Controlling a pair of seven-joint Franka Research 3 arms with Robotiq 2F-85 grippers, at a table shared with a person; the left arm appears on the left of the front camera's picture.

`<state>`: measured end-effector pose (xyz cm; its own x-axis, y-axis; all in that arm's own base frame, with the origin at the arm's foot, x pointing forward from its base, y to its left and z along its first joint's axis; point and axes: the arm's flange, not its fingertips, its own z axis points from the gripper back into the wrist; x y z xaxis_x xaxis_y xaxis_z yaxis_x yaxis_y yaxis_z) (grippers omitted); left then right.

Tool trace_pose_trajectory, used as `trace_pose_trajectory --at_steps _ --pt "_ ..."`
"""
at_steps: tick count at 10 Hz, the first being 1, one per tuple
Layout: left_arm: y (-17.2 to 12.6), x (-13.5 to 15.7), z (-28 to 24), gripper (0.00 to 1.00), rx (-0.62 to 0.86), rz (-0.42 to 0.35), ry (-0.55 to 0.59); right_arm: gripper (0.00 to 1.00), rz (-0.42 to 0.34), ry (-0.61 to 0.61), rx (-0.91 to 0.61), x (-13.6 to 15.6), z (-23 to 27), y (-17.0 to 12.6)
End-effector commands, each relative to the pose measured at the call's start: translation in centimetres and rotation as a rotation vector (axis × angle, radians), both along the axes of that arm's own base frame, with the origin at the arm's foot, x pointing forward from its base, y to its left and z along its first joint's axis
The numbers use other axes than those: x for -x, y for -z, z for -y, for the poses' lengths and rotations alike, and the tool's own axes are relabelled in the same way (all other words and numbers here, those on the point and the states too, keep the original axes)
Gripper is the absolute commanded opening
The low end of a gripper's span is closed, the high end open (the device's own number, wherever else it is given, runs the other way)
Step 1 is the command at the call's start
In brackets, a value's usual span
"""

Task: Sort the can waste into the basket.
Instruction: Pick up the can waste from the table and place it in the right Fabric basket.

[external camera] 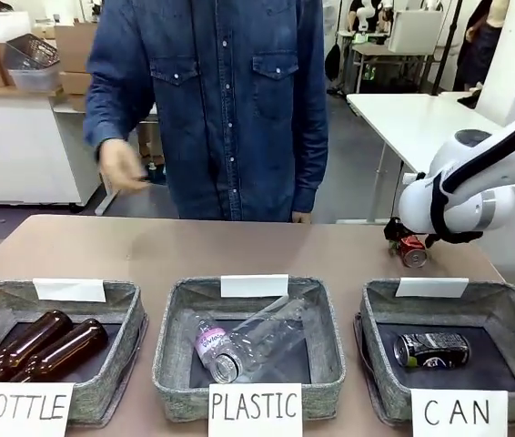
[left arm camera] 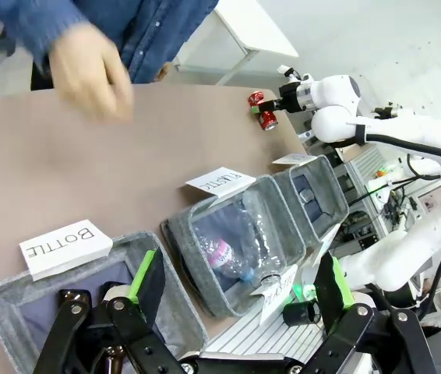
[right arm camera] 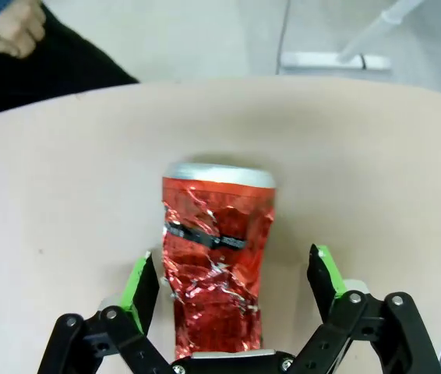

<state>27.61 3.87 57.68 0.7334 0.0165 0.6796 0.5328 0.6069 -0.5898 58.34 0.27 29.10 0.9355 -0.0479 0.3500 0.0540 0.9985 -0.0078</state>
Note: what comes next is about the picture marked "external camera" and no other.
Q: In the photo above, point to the white foam box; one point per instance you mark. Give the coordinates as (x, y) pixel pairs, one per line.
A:
(9, 27)

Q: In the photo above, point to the white cabinet desk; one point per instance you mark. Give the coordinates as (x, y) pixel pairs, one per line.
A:
(25, 150)

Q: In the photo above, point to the brown glass bottle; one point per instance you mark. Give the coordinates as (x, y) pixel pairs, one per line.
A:
(66, 348)
(25, 341)

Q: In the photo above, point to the grey basket with bottle sign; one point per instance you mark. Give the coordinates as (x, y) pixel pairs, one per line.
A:
(132, 328)

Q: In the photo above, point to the person's right forearm denim sleeve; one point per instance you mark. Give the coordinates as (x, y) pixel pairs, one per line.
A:
(112, 104)

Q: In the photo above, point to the black mesh basket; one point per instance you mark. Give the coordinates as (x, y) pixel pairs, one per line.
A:
(32, 52)

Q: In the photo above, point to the flat closed cardboard box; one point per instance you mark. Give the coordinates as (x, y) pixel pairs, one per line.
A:
(77, 102)
(73, 83)

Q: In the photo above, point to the background work table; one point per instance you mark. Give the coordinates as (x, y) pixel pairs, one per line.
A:
(389, 50)

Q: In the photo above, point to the grey basket with can sign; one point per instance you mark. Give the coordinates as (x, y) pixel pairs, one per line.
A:
(369, 346)

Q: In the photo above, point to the person torso in denim shirt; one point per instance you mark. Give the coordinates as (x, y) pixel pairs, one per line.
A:
(239, 114)

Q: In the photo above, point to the white BOTTLE paper sign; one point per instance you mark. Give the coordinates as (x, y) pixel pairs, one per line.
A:
(21, 409)

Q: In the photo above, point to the grey basket with plastic sign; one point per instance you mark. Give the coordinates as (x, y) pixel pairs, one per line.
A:
(171, 346)

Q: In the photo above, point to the white CAN paper sign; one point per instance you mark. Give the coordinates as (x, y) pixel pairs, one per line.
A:
(460, 412)

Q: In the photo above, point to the crushed black drink can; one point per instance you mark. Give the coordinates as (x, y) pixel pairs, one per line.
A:
(432, 350)

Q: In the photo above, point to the clear plastic storage bin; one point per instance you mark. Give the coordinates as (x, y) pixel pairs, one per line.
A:
(34, 79)

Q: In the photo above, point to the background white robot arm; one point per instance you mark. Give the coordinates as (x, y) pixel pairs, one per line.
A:
(364, 13)

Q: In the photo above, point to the open cardboard box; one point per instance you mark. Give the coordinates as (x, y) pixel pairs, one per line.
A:
(73, 45)

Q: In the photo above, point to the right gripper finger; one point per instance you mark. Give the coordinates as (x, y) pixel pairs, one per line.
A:
(394, 232)
(430, 241)

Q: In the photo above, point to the black hanging bag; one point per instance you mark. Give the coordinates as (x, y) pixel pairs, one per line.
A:
(333, 64)

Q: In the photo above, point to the blank white card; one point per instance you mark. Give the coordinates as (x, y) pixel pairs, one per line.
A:
(68, 290)
(254, 286)
(431, 287)

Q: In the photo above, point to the black tripod pole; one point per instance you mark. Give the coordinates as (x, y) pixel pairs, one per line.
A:
(451, 45)

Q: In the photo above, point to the white background box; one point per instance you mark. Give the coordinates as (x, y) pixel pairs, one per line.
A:
(414, 32)

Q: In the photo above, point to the person's left forearm denim sleeve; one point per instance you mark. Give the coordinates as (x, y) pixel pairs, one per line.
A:
(312, 173)

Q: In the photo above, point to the person's left hand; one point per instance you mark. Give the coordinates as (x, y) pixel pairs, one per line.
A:
(302, 217)

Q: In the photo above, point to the white PLASTIC paper sign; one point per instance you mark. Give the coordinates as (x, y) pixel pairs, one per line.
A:
(255, 409)

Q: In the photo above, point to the crushed red drink can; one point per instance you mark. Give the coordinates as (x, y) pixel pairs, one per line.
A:
(413, 252)

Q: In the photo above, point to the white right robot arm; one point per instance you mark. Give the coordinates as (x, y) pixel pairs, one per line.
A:
(457, 205)

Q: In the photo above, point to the white side table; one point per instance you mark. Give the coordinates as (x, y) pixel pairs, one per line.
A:
(421, 118)

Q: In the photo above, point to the background person in dark clothes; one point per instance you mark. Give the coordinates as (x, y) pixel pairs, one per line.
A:
(478, 45)

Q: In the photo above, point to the person's right hand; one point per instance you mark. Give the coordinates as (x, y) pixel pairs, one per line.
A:
(118, 166)

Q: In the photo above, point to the small purple-label plastic bottle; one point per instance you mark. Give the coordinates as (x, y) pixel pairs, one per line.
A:
(212, 341)

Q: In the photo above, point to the large clear plastic bottle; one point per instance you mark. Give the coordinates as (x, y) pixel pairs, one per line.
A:
(266, 332)

